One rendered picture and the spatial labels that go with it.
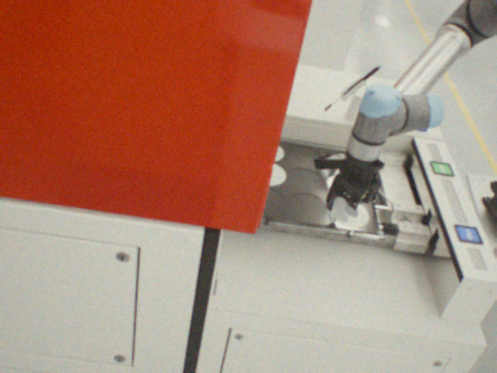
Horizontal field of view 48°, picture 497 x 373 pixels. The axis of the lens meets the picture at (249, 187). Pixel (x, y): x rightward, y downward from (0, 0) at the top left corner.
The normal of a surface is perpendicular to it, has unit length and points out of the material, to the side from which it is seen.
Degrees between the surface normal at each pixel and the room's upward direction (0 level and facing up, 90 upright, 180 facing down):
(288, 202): 0
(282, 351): 90
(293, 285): 0
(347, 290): 0
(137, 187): 90
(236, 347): 90
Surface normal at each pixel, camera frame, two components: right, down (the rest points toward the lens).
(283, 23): -0.04, 0.62
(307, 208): 0.16, -0.78
